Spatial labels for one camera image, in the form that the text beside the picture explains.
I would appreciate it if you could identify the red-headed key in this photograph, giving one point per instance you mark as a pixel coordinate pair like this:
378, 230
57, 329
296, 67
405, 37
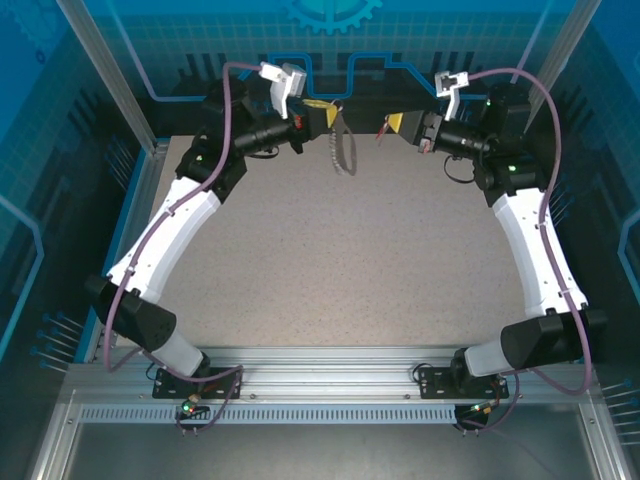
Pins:
384, 125

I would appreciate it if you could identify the black keyring holder with rings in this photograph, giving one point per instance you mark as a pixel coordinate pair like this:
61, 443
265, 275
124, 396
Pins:
353, 157

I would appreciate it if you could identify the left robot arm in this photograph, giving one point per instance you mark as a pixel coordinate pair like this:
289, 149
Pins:
165, 240

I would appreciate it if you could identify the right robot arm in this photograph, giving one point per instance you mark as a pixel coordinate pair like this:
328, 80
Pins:
535, 250

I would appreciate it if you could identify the connector with green light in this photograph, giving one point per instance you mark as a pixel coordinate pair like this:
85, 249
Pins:
189, 406
482, 407

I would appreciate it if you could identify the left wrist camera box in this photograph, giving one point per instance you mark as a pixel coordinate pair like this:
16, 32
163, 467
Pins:
290, 80

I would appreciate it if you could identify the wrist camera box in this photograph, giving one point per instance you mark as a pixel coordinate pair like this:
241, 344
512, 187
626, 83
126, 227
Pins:
290, 80
450, 82

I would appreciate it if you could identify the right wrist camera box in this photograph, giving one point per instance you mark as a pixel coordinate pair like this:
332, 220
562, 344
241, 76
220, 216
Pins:
450, 82

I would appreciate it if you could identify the aluminium frame post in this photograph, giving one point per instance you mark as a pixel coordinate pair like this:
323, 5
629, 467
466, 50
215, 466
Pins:
548, 75
116, 75

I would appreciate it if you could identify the aluminium mounting rail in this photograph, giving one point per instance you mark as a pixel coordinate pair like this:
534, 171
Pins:
325, 375

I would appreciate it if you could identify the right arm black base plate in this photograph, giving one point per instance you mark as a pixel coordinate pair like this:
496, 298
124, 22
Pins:
435, 385

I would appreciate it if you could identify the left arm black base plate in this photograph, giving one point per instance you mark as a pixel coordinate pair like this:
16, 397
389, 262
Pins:
225, 385

